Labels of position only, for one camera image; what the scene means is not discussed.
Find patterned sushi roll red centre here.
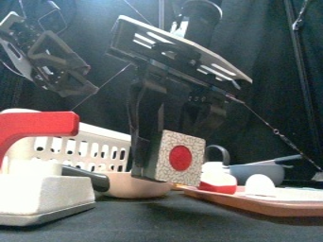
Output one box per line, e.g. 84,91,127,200
155,129,207,187

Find pink plate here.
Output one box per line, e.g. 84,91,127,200
175,183,323,218

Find red and white toy appliance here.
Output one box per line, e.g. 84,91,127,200
0,108,98,227

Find white slotted plastic basket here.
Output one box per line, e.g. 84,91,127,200
32,122,134,174

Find pink bowl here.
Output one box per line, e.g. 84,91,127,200
60,164,174,199

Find grey toy pot black handle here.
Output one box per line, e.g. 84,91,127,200
205,144,306,187

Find thin black cable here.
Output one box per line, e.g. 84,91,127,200
242,102,323,173

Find black metal frame pole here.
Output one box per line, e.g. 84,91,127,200
285,0,323,164

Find white toy egg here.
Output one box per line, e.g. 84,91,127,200
243,173,278,197

